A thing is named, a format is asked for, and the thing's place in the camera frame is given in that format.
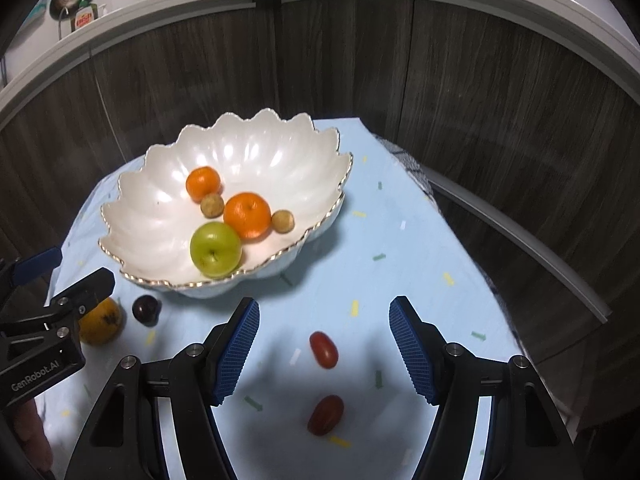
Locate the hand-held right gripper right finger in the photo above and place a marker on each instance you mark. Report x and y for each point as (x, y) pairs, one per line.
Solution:
(412, 350)

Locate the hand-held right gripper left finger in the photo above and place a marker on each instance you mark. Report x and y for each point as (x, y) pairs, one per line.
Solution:
(237, 350)

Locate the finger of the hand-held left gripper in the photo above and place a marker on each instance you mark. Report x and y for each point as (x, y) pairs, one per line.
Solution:
(37, 262)
(92, 285)

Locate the yellow-orange citrus with stem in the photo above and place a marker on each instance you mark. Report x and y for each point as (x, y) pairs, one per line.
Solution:
(102, 322)

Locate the red grape tomato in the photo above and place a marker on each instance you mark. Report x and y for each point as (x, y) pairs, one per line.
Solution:
(323, 350)
(325, 415)

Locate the white scalloped ceramic bowl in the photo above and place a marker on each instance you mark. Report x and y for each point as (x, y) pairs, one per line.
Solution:
(150, 210)

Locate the green apple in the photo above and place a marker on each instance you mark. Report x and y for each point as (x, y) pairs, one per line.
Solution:
(215, 250)

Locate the large orange mandarin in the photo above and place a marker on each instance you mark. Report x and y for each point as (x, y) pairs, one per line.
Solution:
(247, 215)

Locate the brown longan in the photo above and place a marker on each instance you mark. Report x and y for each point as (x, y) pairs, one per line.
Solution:
(211, 206)
(282, 221)

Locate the small orange mandarin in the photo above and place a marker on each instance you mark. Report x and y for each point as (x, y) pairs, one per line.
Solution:
(202, 182)

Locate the person's left hand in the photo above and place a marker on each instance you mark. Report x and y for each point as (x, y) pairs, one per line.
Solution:
(30, 435)

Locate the dark purple plum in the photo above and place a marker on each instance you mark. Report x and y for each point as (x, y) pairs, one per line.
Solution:
(146, 310)

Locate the light blue patterned tablecloth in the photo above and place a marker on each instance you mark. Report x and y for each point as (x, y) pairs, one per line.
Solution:
(400, 260)

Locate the dark wood cabinet door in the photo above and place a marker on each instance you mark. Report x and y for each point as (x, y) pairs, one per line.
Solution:
(525, 110)
(45, 160)
(345, 60)
(190, 75)

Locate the grey trim strip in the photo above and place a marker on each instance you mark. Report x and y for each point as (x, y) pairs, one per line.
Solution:
(540, 255)

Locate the black white checkered cloth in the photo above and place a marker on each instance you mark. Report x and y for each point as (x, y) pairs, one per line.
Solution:
(412, 165)

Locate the green dish soap bottle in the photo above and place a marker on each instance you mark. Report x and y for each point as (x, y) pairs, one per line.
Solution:
(85, 17)

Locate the white pump bottle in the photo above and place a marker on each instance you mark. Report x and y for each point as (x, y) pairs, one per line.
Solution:
(103, 9)

